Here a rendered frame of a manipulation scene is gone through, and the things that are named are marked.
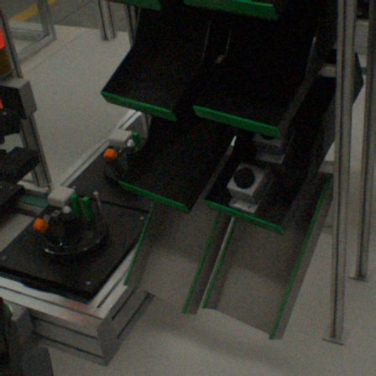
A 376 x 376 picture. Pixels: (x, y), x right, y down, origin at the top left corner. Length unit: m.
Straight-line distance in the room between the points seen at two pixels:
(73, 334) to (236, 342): 0.29
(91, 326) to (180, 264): 0.19
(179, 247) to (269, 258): 0.16
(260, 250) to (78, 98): 1.13
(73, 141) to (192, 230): 0.81
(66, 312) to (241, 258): 0.33
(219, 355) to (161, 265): 0.20
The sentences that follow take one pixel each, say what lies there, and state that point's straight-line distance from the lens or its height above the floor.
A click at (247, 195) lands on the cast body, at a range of 0.94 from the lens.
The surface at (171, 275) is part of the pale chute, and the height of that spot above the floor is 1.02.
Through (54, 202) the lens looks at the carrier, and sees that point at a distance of 1.46.
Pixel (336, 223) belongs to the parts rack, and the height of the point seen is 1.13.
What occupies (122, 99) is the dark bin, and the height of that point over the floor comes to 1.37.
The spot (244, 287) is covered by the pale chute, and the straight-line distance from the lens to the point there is 1.12.
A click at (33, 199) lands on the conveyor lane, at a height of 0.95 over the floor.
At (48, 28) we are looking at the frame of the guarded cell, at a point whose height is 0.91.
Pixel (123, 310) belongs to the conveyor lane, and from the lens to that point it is 1.26.
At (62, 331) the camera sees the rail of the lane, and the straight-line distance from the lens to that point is 1.26.
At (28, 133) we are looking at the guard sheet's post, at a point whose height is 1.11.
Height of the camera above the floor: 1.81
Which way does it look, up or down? 36 degrees down
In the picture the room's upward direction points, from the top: 8 degrees counter-clockwise
